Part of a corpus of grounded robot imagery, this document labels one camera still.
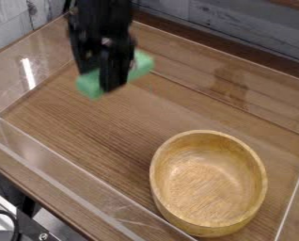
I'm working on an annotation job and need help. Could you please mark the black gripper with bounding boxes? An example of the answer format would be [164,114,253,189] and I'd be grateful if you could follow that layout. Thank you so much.
[68,0,136,92]

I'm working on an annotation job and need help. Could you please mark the green rectangular block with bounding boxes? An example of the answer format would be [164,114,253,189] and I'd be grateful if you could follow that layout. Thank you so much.
[76,51,155,99]

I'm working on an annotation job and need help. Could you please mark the brown wooden bowl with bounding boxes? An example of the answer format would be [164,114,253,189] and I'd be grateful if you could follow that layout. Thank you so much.
[149,130,267,238]

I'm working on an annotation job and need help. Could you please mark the clear acrylic tray wall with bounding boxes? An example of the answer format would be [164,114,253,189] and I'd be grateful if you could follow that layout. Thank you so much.
[0,15,299,241]

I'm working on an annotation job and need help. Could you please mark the black cable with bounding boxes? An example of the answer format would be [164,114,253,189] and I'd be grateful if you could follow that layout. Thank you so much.
[0,209,21,241]

